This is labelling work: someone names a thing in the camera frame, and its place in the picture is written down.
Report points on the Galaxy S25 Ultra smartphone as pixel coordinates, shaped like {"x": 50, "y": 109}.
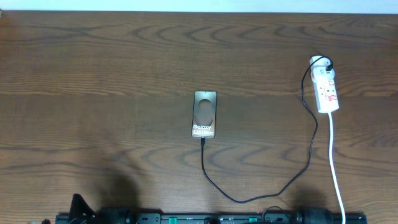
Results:
{"x": 204, "y": 114}

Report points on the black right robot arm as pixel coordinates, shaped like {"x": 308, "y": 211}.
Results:
{"x": 314, "y": 216}

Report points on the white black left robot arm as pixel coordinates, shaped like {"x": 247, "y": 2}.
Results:
{"x": 115, "y": 216}

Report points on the white power strip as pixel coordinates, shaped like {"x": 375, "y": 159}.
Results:
{"x": 322, "y": 75}

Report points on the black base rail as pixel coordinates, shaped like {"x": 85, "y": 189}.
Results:
{"x": 155, "y": 218}

